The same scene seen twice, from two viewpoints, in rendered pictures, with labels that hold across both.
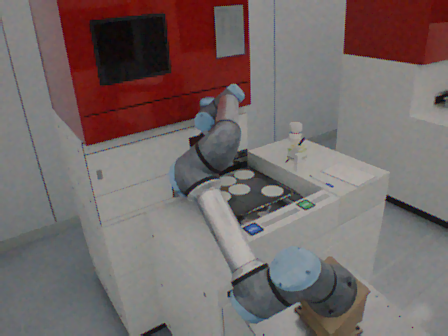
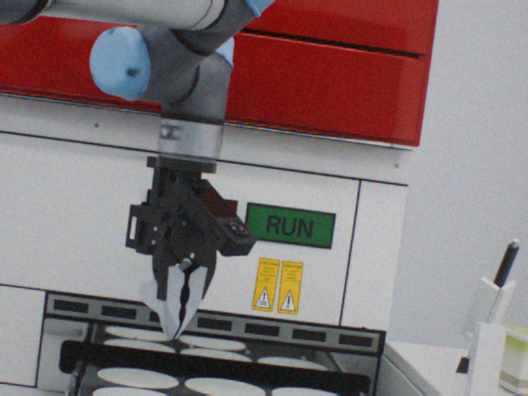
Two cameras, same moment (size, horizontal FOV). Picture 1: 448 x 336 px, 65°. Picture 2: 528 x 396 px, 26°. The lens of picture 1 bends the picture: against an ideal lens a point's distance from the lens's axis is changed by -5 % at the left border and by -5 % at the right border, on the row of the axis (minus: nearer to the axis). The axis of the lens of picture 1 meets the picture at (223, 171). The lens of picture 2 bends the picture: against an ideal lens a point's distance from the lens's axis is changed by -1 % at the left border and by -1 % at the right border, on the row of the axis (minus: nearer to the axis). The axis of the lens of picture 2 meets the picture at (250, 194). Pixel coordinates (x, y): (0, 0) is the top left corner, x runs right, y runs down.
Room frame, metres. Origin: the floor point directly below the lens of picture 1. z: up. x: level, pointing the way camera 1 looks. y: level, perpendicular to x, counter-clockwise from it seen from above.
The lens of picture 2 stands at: (0.33, -0.64, 1.21)
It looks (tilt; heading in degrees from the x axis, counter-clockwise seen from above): 3 degrees down; 27
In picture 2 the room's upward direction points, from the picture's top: 8 degrees clockwise
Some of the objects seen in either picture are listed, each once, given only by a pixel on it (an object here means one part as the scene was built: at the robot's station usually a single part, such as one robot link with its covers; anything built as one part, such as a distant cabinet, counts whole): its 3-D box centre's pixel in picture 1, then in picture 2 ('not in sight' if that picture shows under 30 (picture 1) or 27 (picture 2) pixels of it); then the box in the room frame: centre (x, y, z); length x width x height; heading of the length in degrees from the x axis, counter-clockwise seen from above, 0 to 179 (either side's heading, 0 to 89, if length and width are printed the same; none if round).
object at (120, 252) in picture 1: (162, 234); not in sight; (1.87, 0.40, 0.41); 0.82 x 0.71 x 0.82; 122
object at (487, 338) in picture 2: (295, 156); (484, 338); (1.53, -0.33, 1.03); 0.06 x 0.04 x 0.13; 32
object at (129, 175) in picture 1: (177, 161); (85, 260); (1.58, 0.22, 1.02); 0.82 x 0.03 x 0.40; 122
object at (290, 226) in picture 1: (281, 232); not in sight; (1.15, -0.21, 0.89); 0.55 x 0.09 x 0.14; 122
